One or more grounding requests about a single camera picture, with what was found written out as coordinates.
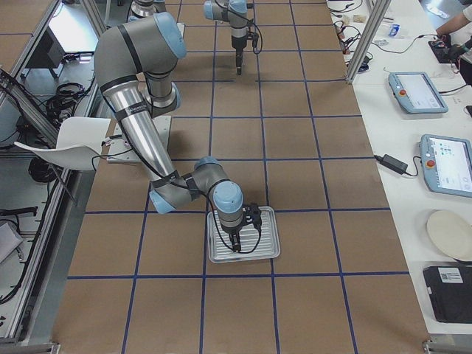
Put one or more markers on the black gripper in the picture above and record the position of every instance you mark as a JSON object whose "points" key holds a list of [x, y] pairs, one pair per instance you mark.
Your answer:
{"points": [[233, 234], [237, 44]]}

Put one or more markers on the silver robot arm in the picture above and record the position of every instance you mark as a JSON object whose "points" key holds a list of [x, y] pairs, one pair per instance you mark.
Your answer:
{"points": [[132, 65], [243, 30]]}

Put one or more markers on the silver metal tray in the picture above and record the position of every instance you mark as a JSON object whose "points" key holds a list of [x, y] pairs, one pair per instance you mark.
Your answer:
{"points": [[253, 247]]}

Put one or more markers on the person hand with glove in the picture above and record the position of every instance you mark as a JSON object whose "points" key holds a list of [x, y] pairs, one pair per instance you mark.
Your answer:
{"points": [[455, 51]]}

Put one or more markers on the black power adapter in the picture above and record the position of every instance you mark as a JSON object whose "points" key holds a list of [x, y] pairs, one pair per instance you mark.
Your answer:
{"points": [[392, 163]]}

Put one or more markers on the far teach pendant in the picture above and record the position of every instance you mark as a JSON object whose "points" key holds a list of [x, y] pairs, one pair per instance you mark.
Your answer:
{"points": [[415, 93]]}

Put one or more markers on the teach pendant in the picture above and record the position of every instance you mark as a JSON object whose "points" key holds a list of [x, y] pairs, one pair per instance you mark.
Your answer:
{"points": [[446, 164], [415, 93]]}

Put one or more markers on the white plastic chair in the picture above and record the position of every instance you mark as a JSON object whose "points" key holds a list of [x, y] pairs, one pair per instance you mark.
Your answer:
{"points": [[78, 146]]}

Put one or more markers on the white round plate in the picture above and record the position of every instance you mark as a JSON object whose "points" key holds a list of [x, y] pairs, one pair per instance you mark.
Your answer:
{"points": [[451, 234]]}

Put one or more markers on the black flat case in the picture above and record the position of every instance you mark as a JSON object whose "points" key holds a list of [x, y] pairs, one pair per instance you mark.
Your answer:
{"points": [[449, 290]]}

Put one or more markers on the near teach pendant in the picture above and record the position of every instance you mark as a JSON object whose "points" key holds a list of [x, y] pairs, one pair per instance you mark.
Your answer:
{"points": [[446, 164]]}

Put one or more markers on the aluminium frame post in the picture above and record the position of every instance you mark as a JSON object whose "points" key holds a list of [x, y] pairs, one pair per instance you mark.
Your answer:
{"points": [[370, 29]]}

